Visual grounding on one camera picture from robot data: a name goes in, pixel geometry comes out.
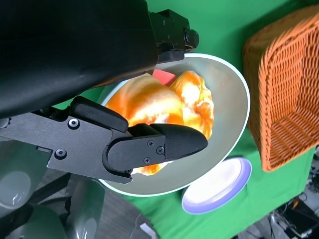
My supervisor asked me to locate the green tablecloth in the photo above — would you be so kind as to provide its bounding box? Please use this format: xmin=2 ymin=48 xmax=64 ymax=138
xmin=51 ymin=0 xmax=319 ymax=239

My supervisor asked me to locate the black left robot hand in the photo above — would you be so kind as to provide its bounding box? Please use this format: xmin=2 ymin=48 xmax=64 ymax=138
xmin=0 ymin=0 xmax=209 ymax=185

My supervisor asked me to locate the orange wicker basket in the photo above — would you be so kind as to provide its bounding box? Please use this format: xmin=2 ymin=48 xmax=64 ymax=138
xmin=243 ymin=5 xmax=319 ymax=172

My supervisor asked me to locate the pale green bowl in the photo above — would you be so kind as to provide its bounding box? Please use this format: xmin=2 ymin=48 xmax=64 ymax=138
xmin=96 ymin=52 xmax=251 ymax=198

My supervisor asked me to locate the orange glazed ring bread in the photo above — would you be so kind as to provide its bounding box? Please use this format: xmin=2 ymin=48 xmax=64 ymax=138
xmin=169 ymin=71 xmax=215 ymax=140
xmin=106 ymin=73 xmax=184 ymax=176

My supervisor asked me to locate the lavender plate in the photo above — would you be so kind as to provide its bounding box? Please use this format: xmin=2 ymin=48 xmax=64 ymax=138
xmin=181 ymin=156 xmax=252 ymax=215

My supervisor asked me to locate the salmon pink cake bar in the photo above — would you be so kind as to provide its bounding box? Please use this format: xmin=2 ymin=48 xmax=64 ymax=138
xmin=152 ymin=69 xmax=176 ymax=88

